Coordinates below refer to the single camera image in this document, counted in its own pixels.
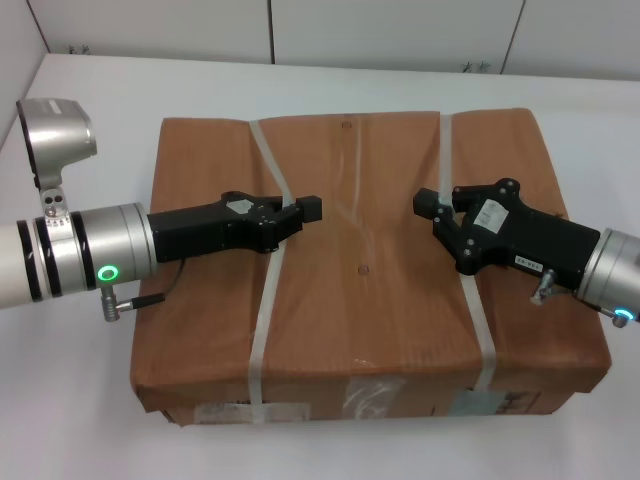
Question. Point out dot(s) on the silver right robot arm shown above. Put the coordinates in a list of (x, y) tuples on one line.
[(617, 270)]

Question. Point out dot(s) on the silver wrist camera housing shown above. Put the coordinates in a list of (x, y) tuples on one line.
[(57, 135)]

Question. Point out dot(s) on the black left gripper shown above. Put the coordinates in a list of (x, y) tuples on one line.
[(200, 232)]

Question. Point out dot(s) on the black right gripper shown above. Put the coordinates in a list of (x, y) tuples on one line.
[(540, 240)]

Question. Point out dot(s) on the brown cardboard box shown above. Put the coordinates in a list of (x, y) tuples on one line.
[(350, 310)]

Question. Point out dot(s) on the silver connector stub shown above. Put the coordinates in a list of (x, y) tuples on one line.
[(544, 286)]

